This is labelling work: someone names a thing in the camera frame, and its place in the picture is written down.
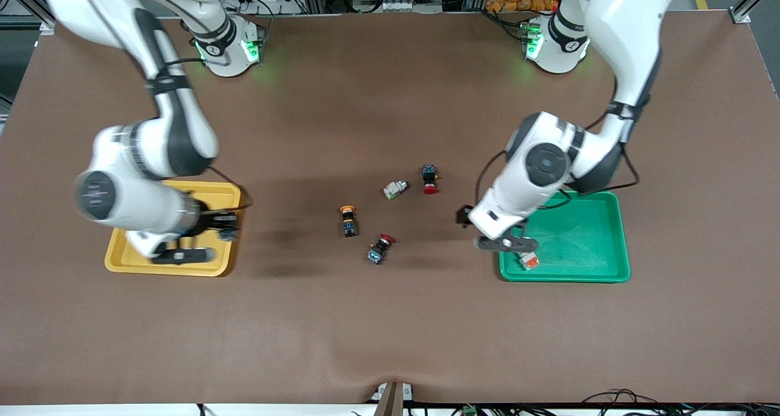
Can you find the red mushroom button switch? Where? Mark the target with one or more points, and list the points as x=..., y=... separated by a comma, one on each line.
x=430, y=179
x=379, y=250

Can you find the green button white block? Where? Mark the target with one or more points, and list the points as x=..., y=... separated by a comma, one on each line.
x=395, y=189

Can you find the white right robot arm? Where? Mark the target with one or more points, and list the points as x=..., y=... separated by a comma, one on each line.
x=170, y=136

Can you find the white power strip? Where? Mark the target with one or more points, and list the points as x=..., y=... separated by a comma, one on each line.
x=402, y=5

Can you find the aluminium frame profile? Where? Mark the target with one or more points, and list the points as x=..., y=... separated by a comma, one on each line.
x=752, y=2
x=30, y=8

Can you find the yellow push button switch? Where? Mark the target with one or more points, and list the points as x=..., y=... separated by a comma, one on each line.
x=230, y=234
x=348, y=221

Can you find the yellow plastic tray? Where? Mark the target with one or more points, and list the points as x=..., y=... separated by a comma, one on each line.
x=216, y=192

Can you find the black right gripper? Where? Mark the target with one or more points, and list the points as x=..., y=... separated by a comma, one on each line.
x=211, y=223

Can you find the green plastic tray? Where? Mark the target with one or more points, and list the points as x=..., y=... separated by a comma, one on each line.
x=585, y=245

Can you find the metal table edge bracket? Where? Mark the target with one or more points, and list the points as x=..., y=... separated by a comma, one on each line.
x=393, y=398

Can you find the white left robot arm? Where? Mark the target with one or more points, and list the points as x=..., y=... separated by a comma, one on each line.
x=548, y=160

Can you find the green button orange cover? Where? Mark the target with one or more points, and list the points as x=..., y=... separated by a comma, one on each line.
x=529, y=260

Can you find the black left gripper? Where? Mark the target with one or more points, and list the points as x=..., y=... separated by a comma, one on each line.
x=461, y=217

